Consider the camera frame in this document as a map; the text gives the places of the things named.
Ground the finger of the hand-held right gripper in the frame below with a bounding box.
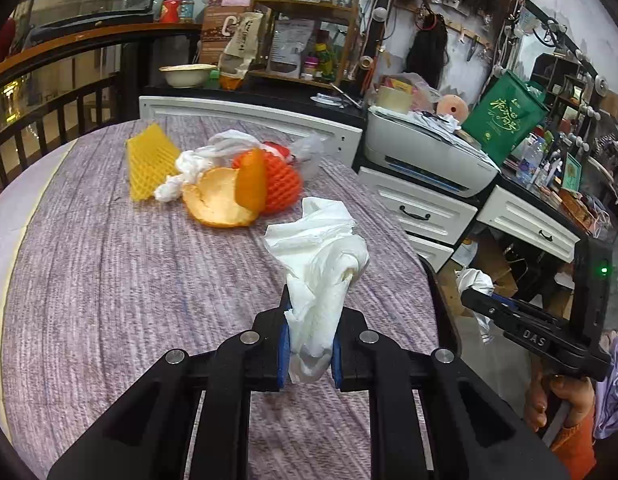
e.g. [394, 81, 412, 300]
[488, 309, 541, 337]
[461, 287, 573, 332]

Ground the clear water bottle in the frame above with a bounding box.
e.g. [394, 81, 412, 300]
[516, 137, 545, 184]

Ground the wall mirror with bulbs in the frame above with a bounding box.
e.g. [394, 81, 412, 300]
[512, 0, 618, 161]

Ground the black framed vanity mirror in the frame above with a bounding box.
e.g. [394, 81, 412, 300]
[309, 0, 401, 92]

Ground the wooden shelf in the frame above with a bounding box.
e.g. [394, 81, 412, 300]
[249, 0, 363, 87]

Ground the white drawer black handle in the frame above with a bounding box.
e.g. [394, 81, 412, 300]
[357, 167, 479, 246]
[476, 184, 581, 264]
[406, 233, 456, 274]

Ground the glass terrarium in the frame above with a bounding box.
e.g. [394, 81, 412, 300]
[26, 0, 168, 43]

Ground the framed picture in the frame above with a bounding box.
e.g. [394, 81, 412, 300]
[561, 152, 583, 194]

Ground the black railing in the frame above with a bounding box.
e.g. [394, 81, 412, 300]
[0, 71, 124, 207]

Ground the white package orange sticker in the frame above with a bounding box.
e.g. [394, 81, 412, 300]
[451, 240, 478, 269]

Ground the bright orange peel piece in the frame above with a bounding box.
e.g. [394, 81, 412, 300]
[236, 148, 268, 214]

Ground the person's right hand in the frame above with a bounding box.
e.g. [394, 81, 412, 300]
[524, 371, 596, 432]

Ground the person's right forearm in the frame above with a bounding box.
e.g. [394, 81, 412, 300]
[552, 410, 598, 480]

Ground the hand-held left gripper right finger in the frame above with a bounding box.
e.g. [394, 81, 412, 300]
[331, 309, 570, 480]

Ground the cream bowl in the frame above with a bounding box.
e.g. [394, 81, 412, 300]
[158, 64, 218, 89]

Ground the cardboard box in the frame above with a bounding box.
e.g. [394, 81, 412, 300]
[476, 232, 521, 299]

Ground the black wig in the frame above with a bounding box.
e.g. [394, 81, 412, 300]
[406, 14, 449, 79]

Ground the red vase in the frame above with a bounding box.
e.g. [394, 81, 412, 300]
[0, 17, 16, 69]

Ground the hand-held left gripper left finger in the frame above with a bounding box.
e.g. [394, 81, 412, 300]
[48, 304, 291, 480]

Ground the pale orange peel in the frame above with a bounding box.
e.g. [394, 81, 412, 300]
[181, 166, 261, 229]

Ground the wicker basket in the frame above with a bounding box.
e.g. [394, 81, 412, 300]
[559, 192, 598, 234]

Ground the brown printed carton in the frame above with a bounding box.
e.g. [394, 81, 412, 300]
[199, 0, 246, 64]

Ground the orange foam net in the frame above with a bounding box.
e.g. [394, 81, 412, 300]
[231, 151, 303, 216]

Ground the large white tissue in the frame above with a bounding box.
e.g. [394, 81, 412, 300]
[263, 196, 371, 385]

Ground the clear plastic bag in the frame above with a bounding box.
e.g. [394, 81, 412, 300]
[193, 129, 323, 182]

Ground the kraft paper bag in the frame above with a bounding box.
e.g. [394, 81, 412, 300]
[217, 11, 265, 92]

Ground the yellow foam net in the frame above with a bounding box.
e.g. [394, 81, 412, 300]
[126, 122, 183, 204]

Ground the white printer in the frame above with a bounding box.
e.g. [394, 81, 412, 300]
[364, 105, 501, 199]

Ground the pink roll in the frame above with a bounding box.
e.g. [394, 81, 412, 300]
[435, 95, 465, 119]

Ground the small crumpled white tissue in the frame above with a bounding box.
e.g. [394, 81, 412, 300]
[153, 152, 216, 204]

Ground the green tote bag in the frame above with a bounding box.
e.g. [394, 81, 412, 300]
[461, 70, 550, 165]

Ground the wooden ledge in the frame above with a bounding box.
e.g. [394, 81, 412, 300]
[0, 22, 203, 97]

